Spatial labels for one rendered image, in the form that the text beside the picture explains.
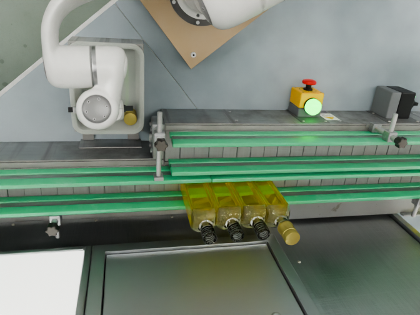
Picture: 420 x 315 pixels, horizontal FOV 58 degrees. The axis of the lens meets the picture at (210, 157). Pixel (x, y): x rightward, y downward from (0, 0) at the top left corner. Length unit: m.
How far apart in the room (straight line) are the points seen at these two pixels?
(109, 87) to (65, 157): 0.34
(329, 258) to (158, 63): 0.69
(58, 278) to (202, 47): 0.62
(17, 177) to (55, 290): 0.27
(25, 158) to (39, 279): 0.29
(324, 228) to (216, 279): 0.43
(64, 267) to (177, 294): 0.26
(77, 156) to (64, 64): 0.35
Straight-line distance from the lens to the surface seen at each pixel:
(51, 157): 1.01
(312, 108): 1.07
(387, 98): 1.23
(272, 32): 1.09
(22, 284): 0.92
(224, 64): 1.06
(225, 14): 0.64
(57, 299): 0.87
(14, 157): 1.03
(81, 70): 0.70
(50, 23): 0.72
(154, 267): 0.92
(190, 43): 0.95
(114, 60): 0.70
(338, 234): 1.19
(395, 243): 1.23
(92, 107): 0.70
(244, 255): 0.97
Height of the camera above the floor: 1.76
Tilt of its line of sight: 62 degrees down
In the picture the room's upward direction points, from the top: 154 degrees clockwise
